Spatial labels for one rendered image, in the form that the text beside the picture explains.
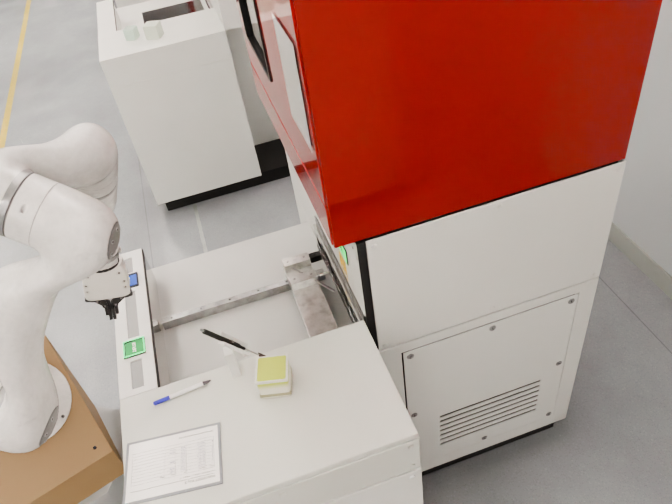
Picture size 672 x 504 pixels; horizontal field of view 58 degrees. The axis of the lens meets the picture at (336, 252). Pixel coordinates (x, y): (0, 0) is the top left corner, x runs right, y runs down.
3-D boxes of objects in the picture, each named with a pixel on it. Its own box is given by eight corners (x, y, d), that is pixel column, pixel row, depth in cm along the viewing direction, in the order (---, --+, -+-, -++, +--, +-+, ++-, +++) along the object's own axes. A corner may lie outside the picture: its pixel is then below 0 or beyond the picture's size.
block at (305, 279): (315, 275, 180) (314, 268, 178) (319, 283, 178) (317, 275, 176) (289, 283, 179) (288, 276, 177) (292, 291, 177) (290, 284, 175)
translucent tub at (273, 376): (293, 370, 145) (288, 352, 141) (292, 397, 140) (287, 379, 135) (262, 374, 146) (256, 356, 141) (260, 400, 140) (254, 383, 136)
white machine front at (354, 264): (299, 187, 223) (279, 88, 196) (378, 352, 164) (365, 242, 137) (291, 190, 223) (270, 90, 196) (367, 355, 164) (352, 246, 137)
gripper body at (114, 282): (123, 244, 141) (130, 280, 148) (76, 250, 138) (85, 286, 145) (125, 264, 136) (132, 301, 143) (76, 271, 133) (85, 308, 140)
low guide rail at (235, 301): (324, 274, 189) (322, 267, 187) (325, 279, 187) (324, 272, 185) (164, 325, 181) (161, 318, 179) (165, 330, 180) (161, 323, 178)
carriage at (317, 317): (309, 263, 189) (307, 256, 187) (346, 350, 162) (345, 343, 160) (284, 271, 187) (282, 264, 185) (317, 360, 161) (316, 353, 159)
